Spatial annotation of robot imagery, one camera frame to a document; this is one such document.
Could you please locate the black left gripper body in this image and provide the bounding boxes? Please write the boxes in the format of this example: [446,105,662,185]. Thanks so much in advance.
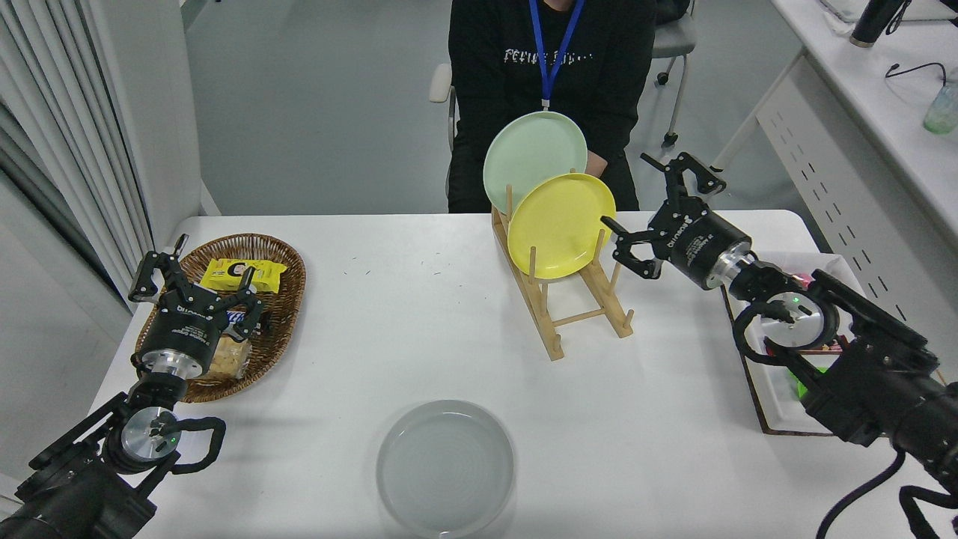
[140,296,227,368]

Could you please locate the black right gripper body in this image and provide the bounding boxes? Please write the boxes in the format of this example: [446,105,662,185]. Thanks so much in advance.
[650,202,751,290]

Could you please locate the grey plate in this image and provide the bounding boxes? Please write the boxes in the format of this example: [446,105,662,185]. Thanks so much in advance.
[376,400,516,539]

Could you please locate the yellow plate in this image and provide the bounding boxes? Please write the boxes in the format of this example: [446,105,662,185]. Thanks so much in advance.
[507,173,617,281]

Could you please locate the pale green plate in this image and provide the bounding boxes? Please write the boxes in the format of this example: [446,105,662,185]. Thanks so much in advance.
[483,112,588,216]

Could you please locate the wooden plate rack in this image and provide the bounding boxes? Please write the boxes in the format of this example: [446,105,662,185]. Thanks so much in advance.
[492,169,635,362]

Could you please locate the blue white snack bar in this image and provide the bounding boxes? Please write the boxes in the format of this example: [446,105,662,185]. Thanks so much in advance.
[223,308,272,339]

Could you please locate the yellow snack packet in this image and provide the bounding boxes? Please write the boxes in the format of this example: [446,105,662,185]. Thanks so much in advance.
[199,258,288,295]

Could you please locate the brown wicker basket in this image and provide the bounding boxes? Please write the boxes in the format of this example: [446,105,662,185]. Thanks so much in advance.
[135,234,307,404]

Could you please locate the clear biscuit packet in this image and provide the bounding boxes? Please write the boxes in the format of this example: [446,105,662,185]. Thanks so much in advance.
[198,335,254,383]

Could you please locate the white tray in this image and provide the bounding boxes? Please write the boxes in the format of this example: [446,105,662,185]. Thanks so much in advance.
[722,252,880,436]

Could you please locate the grey office chair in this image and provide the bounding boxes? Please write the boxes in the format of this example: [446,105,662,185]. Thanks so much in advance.
[430,0,697,197]

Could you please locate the dark red snack bar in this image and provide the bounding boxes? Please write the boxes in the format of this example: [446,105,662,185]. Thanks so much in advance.
[765,337,846,356]

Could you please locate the person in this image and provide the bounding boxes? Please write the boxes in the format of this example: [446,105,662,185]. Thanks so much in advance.
[447,0,658,214]

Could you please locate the green snack packet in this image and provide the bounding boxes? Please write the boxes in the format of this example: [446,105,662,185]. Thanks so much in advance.
[792,367,829,398]

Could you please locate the white side desk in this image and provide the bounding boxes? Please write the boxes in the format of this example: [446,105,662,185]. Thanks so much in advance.
[707,0,958,383]

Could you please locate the white vertical blinds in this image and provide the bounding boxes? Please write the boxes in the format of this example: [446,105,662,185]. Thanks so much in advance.
[0,0,154,315]

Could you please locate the black bottle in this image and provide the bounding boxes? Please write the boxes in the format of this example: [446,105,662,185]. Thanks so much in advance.
[849,0,908,48]

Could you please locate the clear green bottle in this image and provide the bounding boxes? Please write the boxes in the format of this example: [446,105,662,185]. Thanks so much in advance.
[923,81,958,135]

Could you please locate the white flat box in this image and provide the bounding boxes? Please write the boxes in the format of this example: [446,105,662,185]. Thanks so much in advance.
[818,0,958,23]

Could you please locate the blue lanyard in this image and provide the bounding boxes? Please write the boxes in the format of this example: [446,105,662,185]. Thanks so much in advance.
[528,0,586,112]

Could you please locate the thin black cable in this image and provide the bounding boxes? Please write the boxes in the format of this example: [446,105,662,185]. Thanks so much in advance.
[885,62,948,85]

